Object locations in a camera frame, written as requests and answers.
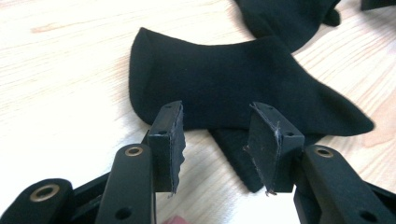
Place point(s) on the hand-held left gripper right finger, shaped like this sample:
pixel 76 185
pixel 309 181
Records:
pixel 274 149

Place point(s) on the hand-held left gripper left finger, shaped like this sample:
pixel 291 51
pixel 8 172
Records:
pixel 163 146

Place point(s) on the black sock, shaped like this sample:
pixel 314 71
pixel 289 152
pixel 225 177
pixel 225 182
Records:
pixel 224 87
pixel 286 21

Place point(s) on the dark object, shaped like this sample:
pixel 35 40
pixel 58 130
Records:
pixel 378 3

